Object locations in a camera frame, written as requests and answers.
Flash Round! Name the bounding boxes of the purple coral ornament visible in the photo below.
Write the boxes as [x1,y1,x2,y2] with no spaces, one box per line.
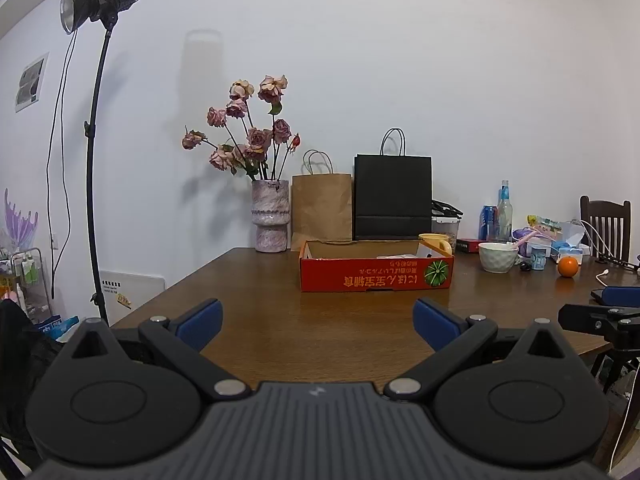
[4,188,40,251]

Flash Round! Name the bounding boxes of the black rod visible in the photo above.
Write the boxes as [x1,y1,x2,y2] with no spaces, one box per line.
[597,254,640,271]

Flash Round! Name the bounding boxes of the clear glass bottle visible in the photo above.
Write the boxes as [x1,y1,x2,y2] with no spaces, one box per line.
[497,180,515,244]

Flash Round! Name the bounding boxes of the black cloth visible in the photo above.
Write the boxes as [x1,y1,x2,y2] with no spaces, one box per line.
[0,299,66,441]

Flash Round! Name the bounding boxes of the brown paper bag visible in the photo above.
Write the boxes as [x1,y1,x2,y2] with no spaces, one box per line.
[291,150,353,252]

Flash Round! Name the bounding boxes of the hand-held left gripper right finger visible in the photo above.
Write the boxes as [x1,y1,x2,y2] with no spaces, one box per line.
[383,297,588,402]

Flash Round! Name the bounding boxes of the yellow cup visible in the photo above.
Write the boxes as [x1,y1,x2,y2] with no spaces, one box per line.
[418,233,453,256]

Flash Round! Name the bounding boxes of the wall poster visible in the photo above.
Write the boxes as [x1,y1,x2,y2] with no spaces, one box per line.
[15,52,50,113]

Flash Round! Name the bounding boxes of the colourful snack packet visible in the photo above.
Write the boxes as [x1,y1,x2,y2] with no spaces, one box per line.
[527,215,563,238]

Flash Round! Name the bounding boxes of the red cardboard box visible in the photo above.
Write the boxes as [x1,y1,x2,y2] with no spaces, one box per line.
[300,239,455,293]

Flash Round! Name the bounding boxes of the dark wooden chair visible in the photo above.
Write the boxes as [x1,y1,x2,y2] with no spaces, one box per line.
[580,195,633,263]

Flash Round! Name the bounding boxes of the white bowl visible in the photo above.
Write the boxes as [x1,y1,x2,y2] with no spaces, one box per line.
[478,242,520,274]

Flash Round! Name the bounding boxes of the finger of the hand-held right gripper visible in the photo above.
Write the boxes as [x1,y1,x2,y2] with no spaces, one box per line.
[558,303,640,333]
[602,287,640,307]

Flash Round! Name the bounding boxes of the metal wire rack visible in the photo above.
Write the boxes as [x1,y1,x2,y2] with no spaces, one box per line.
[0,247,53,323]

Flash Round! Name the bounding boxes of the blue drink can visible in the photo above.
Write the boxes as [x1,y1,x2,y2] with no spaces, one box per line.
[479,205,499,242]

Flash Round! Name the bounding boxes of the black power cable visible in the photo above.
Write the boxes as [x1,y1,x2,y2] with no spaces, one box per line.
[45,35,78,287]

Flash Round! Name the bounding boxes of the dried pink roses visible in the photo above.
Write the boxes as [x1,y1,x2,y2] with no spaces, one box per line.
[181,74,302,182]

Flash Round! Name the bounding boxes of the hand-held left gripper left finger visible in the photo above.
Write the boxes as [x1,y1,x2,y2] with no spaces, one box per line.
[52,298,253,402]

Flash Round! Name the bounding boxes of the clear container with black lid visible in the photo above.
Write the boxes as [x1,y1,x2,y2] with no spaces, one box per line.
[431,200,464,241]

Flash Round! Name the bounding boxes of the black paper bag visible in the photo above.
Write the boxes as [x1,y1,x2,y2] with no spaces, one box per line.
[353,128,433,241]

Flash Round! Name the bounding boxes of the blue packets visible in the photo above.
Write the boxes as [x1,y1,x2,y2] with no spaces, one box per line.
[37,315,81,338]

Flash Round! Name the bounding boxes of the pink marbled vase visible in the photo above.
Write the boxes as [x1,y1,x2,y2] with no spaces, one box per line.
[251,179,290,253]

